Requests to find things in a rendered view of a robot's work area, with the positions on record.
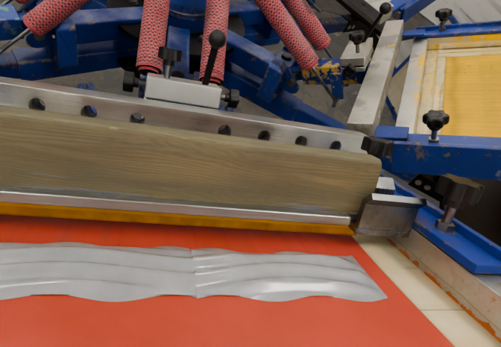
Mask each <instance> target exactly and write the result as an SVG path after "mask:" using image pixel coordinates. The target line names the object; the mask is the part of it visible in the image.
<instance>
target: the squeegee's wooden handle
mask: <svg viewBox="0 0 501 347"><path fill-rule="evenodd" d="M381 170H382V162H381V160H380V159H379V158H377V157H374V156H373V155H371V154H361V153H355V152H350V151H339V150H333V149H323V148H317V147H311V146H300V145H295V144H288V143H278V142H272V141H266V140H255V139H250V138H244V137H234V136H227V135H222V134H211V133H205V132H200V131H189V130H183V129H177V128H167V127H160V126H155V125H144V124H139V123H132V122H122V121H116V120H110V119H99V118H94V117H88V116H77V115H72V114H65V113H55V112H49V111H43V110H33V109H27V108H21V107H11V106H4V105H0V185H5V186H14V187H32V188H42V189H52V190H70V191H80V192H89V193H107V194H117V195H127V196H145V197H155V198H173V199H183V200H193V201H211V202H221V203H231V204H249V205H259V206H268V207H286V208H296V209H306V210H324V211H334V212H343V213H347V214H348V215H349V216H350V217H351V220H350V221H356V218H357V216H358V213H359V208H360V206H361V203H362V199H363V198H364V197H366V196H368V195H370V194H371V193H375V190H376V186H377V182H378V180H379V175H380V173H381Z"/></svg>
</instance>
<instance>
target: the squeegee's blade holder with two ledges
mask: <svg viewBox="0 0 501 347"><path fill-rule="evenodd" d="M0 202H7V203H19V204H41V205H51V206H63V207H85V208H96V209H107V210H129V211H140V212H152V213H173V214H184V215H196V216H217V217H228V218H240V219H261V220H272V221H284V222H305V223H316V224H328V225H349V224H350V220H351V217H350V216H349V215H348V214H347V213H343V212H334V211H324V210H306V209H296V208H286V207H268V206H259V205H249V204H231V203H221V202H211V201H193V200H183V199H173V198H155V197H145V196H127V195H117V194H107V193H89V192H80V191H70V190H52V189H42V188H32V187H14V186H5V185H0Z"/></svg>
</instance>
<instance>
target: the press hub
mask: <svg viewBox="0 0 501 347"><path fill-rule="evenodd" d="M206 3H207V0H170V5H169V12H168V24H167V31H166V43H167V34H168V26H169V25H171V26H174V27H177V28H183V29H189V30H190V54H189V73H190V74H193V73H194V71H196V72H200V67H201V65H200V64H199V63H197V62H196V60H197V59H201V52H202V43H203V35H204V33H203V29H204V20H205V12H206ZM143 5H144V0H107V8H119V7H143ZM140 28H141V22H137V23H128V24H119V30H120V31H121V32H122V33H123V34H125V35H126V36H127V37H129V38H130V39H132V40H133V41H135V42H137V43H139V35H140ZM227 29H228V30H230V31H232V32H234V33H236V34H238V35H240V36H241V37H244V35H245V27H244V23H243V21H242V19H241V17H240V16H239V14H237V15H229V17H228V27H227ZM165 47H166V44H165ZM231 52H233V47H231V46H229V45H226V55H227V54H229V53H231ZM136 59H137V55H135V56H129V57H118V65H119V66H120V67H121V68H123V70H125V71H129V72H134V73H135V78H138V79H140V73H139V72H138V71H137V70H136Z"/></svg>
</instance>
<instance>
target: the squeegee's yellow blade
mask: <svg viewBox="0 0 501 347"><path fill-rule="evenodd" d="M0 205H4V206H15V207H38V208H49V209H61V210H83V211H95V212H107V213H129V214H140V215H152V216H174V217H186V218H198V219H220V220H232V221H243V222H266V223H277V224H289V225H311V226H323V227H335V228H349V227H348V225H328V224H316V223H305V222H284V221H272V220H261V219H240V218H228V217H217V216H196V215H184V214H173V213H152V212H140V211H129V210H107V209H96V208H85V207H63V206H51V205H41V204H19V203H7V202H0Z"/></svg>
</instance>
